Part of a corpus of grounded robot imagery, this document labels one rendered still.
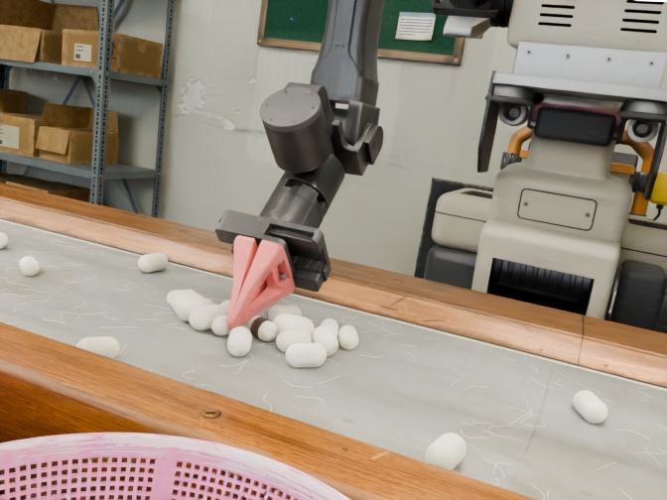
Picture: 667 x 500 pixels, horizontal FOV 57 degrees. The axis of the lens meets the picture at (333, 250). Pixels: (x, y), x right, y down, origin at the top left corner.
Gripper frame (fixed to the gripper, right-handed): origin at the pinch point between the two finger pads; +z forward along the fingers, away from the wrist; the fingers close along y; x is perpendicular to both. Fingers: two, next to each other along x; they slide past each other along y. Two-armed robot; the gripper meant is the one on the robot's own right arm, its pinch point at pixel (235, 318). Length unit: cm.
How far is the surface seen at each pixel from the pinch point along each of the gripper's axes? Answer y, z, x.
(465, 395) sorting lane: 20.3, -0.3, 2.9
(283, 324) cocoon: 3.4, -1.7, 2.2
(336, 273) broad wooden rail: 1.5, -15.8, 13.4
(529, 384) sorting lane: 24.9, -4.9, 7.0
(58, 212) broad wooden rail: -39.3, -14.5, 12.7
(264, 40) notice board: -113, -186, 105
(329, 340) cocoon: 8.3, -1.0, 1.2
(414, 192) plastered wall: -34, -149, 145
